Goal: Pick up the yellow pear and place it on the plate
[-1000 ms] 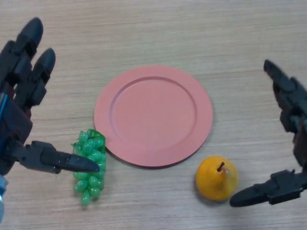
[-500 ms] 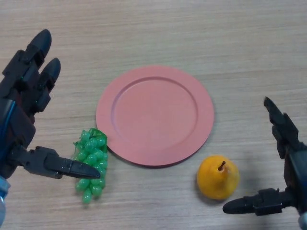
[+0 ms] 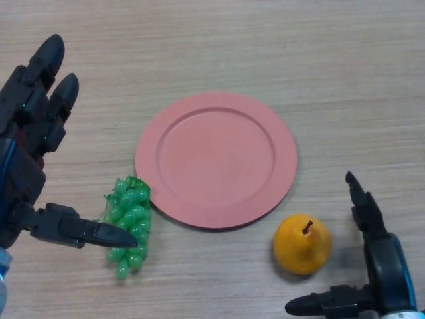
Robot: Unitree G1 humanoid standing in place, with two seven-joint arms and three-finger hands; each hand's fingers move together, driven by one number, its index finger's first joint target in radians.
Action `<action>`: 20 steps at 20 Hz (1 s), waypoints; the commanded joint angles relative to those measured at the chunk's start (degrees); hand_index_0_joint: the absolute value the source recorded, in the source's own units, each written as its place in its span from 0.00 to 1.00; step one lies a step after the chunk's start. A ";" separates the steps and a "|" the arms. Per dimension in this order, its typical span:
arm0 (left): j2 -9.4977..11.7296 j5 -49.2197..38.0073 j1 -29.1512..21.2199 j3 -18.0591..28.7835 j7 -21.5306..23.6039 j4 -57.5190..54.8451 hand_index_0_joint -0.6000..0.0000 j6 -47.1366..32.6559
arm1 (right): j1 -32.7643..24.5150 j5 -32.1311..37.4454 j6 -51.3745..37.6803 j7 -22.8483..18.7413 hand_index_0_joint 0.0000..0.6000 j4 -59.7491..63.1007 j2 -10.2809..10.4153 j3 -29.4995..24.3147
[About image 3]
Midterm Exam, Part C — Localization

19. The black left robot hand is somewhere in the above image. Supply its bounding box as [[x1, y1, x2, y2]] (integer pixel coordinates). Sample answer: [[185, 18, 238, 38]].
[[0, 33, 139, 249]]

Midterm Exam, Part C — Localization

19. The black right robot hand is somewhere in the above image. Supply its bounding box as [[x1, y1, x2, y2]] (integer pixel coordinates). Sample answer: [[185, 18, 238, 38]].
[[284, 171, 418, 319]]

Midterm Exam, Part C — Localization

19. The yellow pear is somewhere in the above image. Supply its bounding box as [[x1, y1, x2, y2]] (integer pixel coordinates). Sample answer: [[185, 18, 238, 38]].
[[272, 213, 333, 276]]

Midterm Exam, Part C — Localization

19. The pink round plate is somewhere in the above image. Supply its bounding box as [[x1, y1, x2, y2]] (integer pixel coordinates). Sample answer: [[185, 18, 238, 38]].
[[134, 92, 299, 231]]

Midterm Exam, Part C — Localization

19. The green grape bunch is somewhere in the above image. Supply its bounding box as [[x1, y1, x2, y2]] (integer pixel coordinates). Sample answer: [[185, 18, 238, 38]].
[[103, 175, 153, 280]]

